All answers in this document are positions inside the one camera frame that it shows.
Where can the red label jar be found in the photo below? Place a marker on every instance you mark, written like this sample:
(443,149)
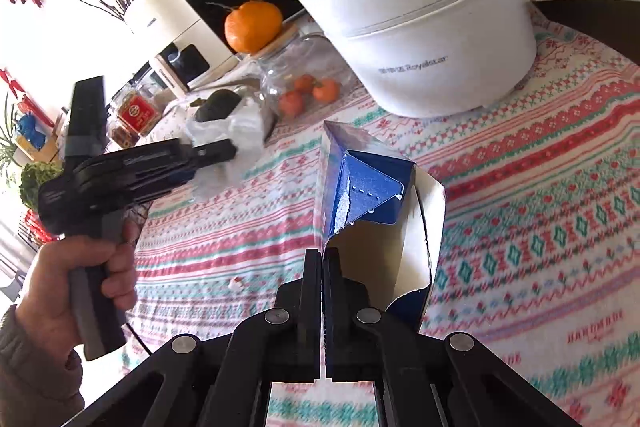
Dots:
(135,117)

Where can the small tangerine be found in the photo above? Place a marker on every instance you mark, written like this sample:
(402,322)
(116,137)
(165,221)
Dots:
(304,85)
(326,90)
(291,103)

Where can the dark green avocado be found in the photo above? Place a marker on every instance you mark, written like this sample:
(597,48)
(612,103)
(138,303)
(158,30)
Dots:
(215,107)

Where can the person's left hand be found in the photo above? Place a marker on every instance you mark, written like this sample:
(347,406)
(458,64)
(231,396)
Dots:
(50,287)

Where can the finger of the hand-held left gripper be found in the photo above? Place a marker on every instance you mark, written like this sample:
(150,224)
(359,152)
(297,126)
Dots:
(215,152)

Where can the person's left forearm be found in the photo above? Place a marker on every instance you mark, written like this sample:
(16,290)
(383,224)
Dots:
(30,382)

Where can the large orange fruit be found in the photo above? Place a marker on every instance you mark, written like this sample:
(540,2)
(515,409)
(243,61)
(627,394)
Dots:
(252,27)

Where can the clear plastic bag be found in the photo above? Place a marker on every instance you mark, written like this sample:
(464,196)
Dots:
(245,127)

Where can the blue paper carton box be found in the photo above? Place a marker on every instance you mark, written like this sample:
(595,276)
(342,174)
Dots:
(370,187)

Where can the clear glass jar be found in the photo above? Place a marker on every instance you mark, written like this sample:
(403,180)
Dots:
(280,72)

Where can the torn paper scrap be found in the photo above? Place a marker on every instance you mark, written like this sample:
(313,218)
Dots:
(236,284)

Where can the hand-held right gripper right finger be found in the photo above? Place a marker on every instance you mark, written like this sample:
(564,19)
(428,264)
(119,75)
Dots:
(331,277)

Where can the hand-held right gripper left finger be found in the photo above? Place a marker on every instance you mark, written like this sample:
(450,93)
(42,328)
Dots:
(312,267)

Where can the small white kitchen appliance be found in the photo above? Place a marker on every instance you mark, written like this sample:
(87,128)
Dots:
(195,62)

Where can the patterned knit tablecloth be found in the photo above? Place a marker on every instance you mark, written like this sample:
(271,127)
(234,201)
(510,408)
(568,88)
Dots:
(525,207)

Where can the green potted plant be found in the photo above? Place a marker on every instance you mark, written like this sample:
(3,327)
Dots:
(37,182)

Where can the white electric cooking pot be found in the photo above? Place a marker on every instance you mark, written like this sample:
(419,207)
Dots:
(425,32)

